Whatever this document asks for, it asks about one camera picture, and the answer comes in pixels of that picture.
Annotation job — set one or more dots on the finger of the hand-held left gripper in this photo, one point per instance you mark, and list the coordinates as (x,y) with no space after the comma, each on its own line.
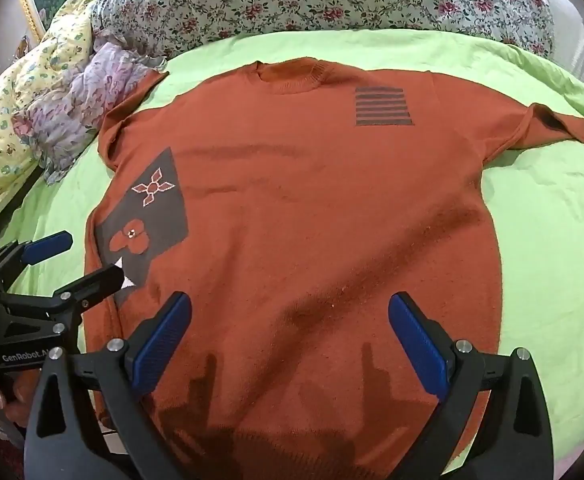
(46,249)
(96,282)

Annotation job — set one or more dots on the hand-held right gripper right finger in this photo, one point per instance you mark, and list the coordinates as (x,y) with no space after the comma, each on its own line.
(419,347)

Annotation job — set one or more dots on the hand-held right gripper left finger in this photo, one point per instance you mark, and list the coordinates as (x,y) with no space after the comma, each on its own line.
(164,345)

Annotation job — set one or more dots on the orange knit sweater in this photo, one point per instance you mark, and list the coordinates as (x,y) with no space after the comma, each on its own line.
(297,200)

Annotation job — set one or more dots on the yellow floral quilt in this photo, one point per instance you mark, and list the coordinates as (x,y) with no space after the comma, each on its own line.
(1,125)

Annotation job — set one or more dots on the purple floral cloth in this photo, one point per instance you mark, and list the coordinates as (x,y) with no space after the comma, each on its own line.
(71,105)

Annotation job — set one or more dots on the green bed sheet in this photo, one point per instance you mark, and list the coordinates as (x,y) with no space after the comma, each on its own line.
(547,240)

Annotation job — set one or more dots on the white red-flowered quilt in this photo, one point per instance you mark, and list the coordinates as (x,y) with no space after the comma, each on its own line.
(322,0)

